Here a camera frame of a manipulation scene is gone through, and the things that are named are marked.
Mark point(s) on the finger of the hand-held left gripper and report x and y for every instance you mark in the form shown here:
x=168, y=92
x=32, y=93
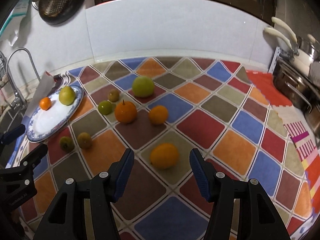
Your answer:
x=35, y=155
x=13, y=133

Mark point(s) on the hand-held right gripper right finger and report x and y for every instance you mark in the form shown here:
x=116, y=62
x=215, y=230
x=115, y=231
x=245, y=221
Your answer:
x=198, y=177

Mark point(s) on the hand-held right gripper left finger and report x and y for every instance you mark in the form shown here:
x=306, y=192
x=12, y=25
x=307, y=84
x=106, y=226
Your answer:
x=123, y=177

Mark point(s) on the blue and white plate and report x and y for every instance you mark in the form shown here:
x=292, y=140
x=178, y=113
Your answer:
x=50, y=120

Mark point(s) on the large orange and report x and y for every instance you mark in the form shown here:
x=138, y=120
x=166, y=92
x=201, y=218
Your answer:
x=164, y=156

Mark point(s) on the brownish green plum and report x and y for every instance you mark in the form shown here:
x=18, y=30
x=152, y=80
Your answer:
x=66, y=144
x=84, y=140
x=113, y=95

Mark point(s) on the orange with stem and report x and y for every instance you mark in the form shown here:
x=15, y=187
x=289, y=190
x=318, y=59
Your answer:
x=125, y=112

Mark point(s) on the round orange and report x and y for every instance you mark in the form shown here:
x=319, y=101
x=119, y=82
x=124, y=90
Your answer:
x=158, y=115

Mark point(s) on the small green plum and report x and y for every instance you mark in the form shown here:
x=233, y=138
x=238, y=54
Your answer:
x=105, y=108

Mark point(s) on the large green apple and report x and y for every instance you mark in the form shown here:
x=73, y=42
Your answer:
x=143, y=86

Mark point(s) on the steel sink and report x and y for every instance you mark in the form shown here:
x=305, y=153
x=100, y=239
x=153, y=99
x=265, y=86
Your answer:
x=11, y=116

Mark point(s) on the small orange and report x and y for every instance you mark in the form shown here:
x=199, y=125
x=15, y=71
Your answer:
x=45, y=104

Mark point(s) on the colourful checked tablecloth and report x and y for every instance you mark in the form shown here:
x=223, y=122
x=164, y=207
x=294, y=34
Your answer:
x=200, y=130

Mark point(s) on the yellow-green apple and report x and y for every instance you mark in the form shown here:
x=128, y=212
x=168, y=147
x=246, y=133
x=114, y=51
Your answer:
x=67, y=95

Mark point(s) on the chrome gooseneck faucet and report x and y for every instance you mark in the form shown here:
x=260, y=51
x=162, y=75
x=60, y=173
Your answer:
x=18, y=51

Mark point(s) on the red patterned mat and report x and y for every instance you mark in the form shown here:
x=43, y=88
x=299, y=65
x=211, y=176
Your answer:
x=272, y=90

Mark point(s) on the teal and white bag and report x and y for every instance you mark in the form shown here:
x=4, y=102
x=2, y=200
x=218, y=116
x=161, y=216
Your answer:
x=17, y=17

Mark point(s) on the stainless steel pot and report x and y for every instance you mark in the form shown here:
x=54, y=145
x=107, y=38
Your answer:
x=292, y=85

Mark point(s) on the perforated metal bracket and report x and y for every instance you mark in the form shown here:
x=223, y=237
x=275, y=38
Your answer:
x=276, y=57

